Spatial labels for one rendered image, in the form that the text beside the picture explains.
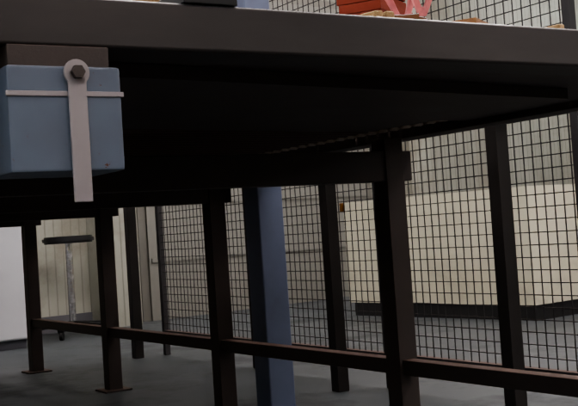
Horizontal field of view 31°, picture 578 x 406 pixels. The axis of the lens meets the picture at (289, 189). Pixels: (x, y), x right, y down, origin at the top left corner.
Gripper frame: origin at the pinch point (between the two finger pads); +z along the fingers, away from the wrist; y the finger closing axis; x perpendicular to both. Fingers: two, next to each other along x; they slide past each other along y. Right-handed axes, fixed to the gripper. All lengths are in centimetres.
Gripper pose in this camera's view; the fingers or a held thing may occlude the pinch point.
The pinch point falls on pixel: (412, 16)
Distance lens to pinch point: 186.9
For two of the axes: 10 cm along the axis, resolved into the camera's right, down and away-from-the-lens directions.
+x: 9.7, -0.6, 2.3
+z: 0.7, 10.0, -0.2
